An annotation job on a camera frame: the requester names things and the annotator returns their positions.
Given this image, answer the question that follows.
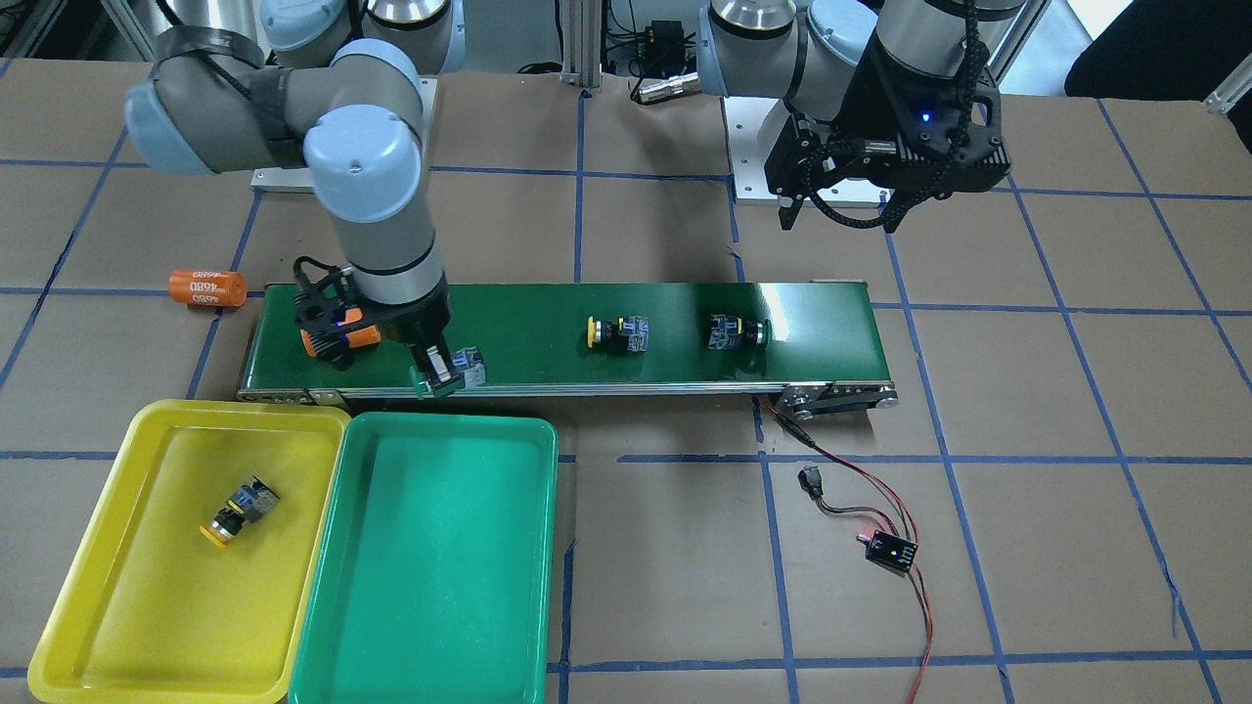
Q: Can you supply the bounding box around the red black power cable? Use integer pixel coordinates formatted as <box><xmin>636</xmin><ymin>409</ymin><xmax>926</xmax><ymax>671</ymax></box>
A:
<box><xmin>755</xmin><ymin>393</ymin><xmax>935</xmax><ymax>704</ymax></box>

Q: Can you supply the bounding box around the silver connector on table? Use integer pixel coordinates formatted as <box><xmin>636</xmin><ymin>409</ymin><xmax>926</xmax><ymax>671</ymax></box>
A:
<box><xmin>630</xmin><ymin>71</ymin><xmax>704</xmax><ymax>106</ymax></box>

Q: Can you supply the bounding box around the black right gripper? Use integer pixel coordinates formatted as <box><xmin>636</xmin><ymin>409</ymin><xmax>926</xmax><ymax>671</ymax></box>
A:
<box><xmin>293</xmin><ymin>257</ymin><xmax>464</xmax><ymax>400</ymax></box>

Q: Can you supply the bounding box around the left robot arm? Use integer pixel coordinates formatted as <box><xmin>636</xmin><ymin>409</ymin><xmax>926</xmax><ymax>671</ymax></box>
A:
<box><xmin>696</xmin><ymin>1</ymin><xmax>1020</xmax><ymax>233</ymax></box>

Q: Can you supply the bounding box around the aluminium frame post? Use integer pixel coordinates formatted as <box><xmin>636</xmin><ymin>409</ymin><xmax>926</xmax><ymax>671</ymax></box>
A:
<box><xmin>558</xmin><ymin>0</ymin><xmax>603</xmax><ymax>91</ymax></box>

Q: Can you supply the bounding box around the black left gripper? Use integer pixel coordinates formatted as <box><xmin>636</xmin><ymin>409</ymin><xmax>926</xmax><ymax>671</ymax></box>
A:
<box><xmin>764</xmin><ymin>44</ymin><xmax>1012</xmax><ymax>233</ymax></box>

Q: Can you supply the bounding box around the green push button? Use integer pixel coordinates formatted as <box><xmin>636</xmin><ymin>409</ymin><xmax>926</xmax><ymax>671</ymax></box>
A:
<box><xmin>452</xmin><ymin>346</ymin><xmax>487</xmax><ymax>390</ymax></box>
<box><xmin>706</xmin><ymin>314</ymin><xmax>771</xmax><ymax>351</ymax></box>

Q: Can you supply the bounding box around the black electronics box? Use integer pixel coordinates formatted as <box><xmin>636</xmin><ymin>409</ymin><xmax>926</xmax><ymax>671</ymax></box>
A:
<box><xmin>641</xmin><ymin>20</ymin><xmax>686</xmax><ymax>61</ymax></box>

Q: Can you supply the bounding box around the green plastic tray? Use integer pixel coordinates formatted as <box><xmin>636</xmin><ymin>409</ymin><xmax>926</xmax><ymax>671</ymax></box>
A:
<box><xmin>288</xmin><ymin>412</ymin><xmax>558</xmax><ymax>703</ymax></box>

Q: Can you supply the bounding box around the yellow plastic tray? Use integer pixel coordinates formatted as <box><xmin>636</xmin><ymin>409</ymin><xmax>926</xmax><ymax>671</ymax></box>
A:
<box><xmin>28</xmin><ymin>400</ymin><xmax>349</xmax><ymax>703</ymax></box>

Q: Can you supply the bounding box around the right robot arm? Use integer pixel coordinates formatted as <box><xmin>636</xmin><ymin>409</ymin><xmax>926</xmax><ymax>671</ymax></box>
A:
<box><xmin>124</xmin><ymin>1</ymin><xmax>482</xmax><ymax>397</ymax></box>

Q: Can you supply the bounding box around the yellow push button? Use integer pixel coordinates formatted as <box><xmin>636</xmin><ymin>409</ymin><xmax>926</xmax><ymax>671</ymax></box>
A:
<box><xmin>586</xmin><ymin>314</ymin><xmax>649</xmax><ymax>353</ymax></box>
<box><xmin>200</xmin><ymin>475</ymin><xmax>280</xmax><ymax>547</ymax></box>

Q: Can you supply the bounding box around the plain orange cylinder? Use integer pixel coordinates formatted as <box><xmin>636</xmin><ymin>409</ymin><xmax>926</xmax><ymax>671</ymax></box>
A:
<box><xmin>300</xmin><ymin>326</ymin><xmax>381</xmax><ymax>358</ymax></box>

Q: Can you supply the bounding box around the green conveyor belt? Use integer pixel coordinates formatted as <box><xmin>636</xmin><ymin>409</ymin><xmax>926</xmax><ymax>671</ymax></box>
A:
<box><xmin>238</xmin><ymin>276</ymin><xmax>898</xmax><ymax>418</ymax></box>

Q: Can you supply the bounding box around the black controller board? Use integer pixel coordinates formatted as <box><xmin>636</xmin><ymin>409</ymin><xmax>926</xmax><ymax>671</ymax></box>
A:
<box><xmin>858</xmin><ymin>531</ymin><xmax>919</xmax><ymax>574</ymax></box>

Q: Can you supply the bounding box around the orange cylinder with 4680 print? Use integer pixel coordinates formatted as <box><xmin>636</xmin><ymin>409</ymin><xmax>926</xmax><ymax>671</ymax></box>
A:
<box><xmin>168</xmin><ymin>268</ymin><xmax>247</xmax><ymax>309</ymax></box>

